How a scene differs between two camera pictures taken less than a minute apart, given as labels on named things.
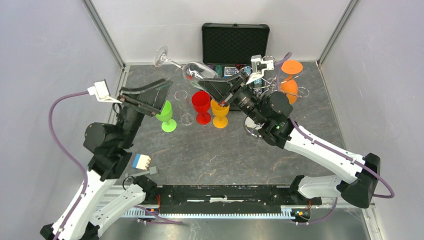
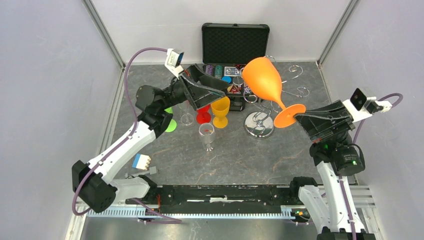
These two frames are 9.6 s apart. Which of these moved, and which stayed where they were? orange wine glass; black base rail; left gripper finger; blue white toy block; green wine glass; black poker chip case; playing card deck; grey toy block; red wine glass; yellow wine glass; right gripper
Moved: left gripper finger; orange wine glass; right gripper
Stayed: black poker chip case; yellow wine glass; grey toy block; blue white toy block; red wine glass; black base rail; playing card deck; green wine glass
